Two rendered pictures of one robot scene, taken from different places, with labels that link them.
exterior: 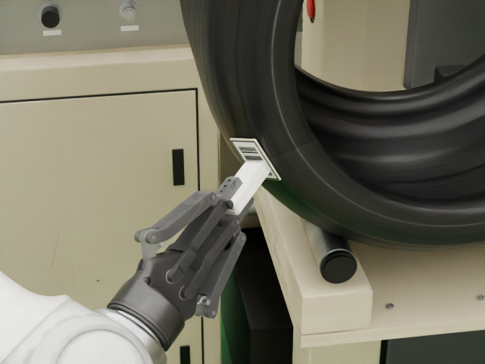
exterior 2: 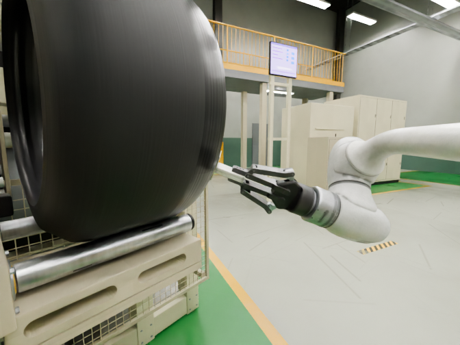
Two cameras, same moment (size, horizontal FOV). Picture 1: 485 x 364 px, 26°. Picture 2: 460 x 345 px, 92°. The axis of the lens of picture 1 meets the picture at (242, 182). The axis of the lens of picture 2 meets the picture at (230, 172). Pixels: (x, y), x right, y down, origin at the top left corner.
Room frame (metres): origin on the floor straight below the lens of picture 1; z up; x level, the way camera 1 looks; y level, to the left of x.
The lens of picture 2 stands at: (1.31, 0.39, 1.10)
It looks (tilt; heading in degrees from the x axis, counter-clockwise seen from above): 7 degrees down; 230
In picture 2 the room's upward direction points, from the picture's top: straight up
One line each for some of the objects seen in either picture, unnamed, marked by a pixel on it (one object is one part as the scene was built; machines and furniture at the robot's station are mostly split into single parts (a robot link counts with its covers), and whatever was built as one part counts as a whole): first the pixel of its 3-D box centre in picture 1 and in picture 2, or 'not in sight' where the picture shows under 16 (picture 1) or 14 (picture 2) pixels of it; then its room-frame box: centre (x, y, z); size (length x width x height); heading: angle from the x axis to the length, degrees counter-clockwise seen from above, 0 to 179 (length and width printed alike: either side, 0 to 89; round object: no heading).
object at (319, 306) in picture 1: (306, 233); (122, 273); (1.20, -0.09, 0.83); 0.36 x 0.09 x 0.06; 9
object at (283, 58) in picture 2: not in sight; (283, 60); (-2.16, -2.25, 2.60); 0.60 x 0.05 x 0.55; 165
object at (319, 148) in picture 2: not in sight; (331, 166); (-3.45, -1.87, 0.62); 0.90 x 0.56 x 1.25; 165
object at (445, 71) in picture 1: (452, 84); (1, 205); (1.39, -0.31, 0.97); 0.05 x 0.04 x 0.05; 99
